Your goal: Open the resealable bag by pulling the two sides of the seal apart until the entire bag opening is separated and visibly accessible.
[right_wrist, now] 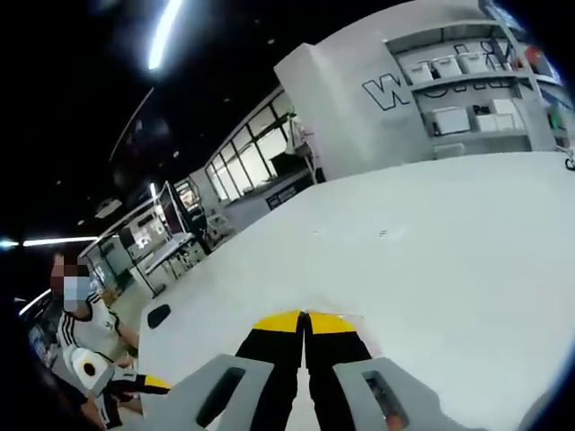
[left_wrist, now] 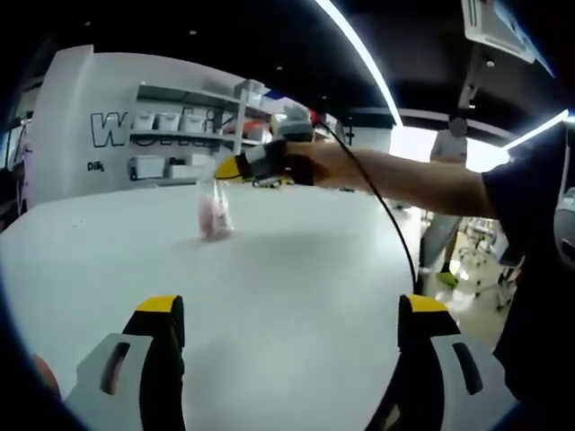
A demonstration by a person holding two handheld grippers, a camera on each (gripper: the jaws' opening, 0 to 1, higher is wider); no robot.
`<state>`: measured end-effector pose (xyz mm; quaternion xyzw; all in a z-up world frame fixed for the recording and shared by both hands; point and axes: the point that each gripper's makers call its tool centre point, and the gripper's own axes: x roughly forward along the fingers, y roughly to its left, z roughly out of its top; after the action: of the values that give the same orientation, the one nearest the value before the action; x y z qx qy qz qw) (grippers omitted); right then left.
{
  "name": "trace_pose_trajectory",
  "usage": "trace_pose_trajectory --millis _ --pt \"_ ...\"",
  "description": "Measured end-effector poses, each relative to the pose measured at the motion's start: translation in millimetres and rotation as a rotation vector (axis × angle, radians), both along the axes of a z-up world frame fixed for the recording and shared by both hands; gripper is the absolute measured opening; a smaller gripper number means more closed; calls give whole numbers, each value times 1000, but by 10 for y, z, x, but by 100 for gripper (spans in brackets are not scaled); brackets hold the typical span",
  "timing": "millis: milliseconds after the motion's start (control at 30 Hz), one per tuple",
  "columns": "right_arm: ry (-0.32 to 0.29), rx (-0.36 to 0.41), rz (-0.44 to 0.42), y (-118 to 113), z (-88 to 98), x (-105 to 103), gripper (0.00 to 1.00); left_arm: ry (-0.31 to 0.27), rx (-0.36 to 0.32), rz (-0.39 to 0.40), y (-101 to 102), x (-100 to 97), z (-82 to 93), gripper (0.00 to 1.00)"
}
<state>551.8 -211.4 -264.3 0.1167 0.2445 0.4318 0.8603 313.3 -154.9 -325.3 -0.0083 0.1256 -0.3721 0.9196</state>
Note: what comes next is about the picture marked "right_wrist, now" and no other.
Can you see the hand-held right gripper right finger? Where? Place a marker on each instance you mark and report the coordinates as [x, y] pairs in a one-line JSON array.
[[350, 399]]

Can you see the grey wall shelf unit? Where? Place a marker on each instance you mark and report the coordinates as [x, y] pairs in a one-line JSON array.
[[471, 90]]

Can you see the dark screen on counter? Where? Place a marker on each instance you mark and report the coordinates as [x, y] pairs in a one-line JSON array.
[[283, 161]]

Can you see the stacked white boxes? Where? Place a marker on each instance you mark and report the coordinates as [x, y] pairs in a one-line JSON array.
[[495, 114]]

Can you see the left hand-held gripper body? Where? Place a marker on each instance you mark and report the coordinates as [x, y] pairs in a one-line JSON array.
[[96, 366]]

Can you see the short ceiling light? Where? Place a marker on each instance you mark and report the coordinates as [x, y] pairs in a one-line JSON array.
[[58, 241]]

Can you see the silver framed monitor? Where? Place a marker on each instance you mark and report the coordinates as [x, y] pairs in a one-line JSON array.
[[173, 211]]

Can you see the person's left hand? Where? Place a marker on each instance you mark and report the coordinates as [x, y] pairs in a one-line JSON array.
[[131, 397]]

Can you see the long ceiling light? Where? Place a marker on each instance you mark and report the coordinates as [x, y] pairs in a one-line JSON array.
[[164, 33]]

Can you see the small black oval object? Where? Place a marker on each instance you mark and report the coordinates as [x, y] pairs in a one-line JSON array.
[[159, 316]]

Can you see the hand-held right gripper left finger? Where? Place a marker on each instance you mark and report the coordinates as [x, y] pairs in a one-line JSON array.
[[233, 395]]

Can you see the large white storage box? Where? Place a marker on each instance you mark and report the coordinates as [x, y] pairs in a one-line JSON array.
[[451, 121]]

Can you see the white storage bin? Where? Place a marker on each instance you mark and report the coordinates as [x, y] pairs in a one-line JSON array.
[[418, 72], [445, 67], [472, 63]]

